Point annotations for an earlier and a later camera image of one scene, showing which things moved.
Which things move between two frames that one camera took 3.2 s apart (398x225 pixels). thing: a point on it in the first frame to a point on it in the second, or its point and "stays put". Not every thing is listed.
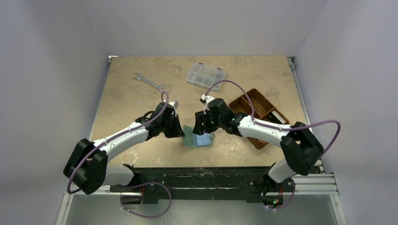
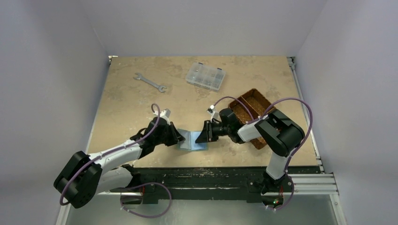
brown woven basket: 263,108 stays put
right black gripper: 202,123 to 210,131
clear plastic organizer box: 205,75 stays put
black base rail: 203,183 stays put
